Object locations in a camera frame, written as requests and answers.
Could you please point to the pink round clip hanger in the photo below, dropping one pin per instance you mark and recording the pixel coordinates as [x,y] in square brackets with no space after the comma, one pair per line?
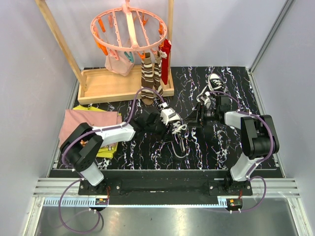
[128,30]

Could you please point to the yellow folded t-shirt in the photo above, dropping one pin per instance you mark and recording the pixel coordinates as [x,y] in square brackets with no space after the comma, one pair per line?
[108,152]

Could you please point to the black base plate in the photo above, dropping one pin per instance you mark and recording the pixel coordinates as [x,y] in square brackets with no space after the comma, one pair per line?
[208,182]

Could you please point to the black marble pattern mat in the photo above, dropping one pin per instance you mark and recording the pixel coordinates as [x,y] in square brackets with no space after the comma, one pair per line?
[214,146]

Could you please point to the black sneaker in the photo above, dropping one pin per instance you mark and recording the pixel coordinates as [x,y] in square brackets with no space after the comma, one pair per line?
[178,144]
[215,83]

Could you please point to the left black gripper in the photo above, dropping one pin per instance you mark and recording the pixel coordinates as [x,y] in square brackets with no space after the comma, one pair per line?
[165,130]

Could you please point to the pink cloth hanging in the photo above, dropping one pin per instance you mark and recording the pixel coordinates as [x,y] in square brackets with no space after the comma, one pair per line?
[122,66]

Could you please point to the wooden rack frame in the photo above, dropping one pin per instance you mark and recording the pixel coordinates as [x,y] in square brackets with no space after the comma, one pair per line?
[96,85]

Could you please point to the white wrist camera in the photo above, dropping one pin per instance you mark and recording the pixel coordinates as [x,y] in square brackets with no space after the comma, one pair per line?
[205,99]
[168,115]

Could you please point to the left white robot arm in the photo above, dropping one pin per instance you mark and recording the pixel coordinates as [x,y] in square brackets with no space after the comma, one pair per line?
[81,147]

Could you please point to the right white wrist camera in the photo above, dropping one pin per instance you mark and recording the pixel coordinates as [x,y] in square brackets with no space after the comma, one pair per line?
[205,99]

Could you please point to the aluminium rail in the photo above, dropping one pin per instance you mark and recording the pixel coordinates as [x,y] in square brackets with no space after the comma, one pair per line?
[64,191]

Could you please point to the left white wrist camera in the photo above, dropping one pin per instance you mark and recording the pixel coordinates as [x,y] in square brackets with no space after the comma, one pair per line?
[168,115]

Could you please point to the brown striped sock right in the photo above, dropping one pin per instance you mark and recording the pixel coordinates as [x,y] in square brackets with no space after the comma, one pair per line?
[157,73]

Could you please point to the brown striped sock left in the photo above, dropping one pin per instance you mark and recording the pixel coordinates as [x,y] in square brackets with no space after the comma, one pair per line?
[147,80]

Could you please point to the white shoelace sneaker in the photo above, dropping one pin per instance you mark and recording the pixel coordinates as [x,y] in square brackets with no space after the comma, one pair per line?
[208,91]
[178,127]

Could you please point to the red sock hanging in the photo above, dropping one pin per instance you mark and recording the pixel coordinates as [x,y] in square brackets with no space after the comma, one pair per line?
[166,49]

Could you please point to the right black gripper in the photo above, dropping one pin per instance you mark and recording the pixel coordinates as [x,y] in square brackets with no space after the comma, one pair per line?
[195,119]

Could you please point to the brown striped sock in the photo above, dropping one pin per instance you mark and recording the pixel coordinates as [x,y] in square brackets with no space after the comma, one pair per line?
[147,80]
[157,73]

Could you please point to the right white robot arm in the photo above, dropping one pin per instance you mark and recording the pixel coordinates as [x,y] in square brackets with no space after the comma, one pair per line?
[259,139]

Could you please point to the pink folded t-shirt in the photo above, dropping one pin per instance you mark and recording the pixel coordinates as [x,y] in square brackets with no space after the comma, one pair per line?
[73,118]

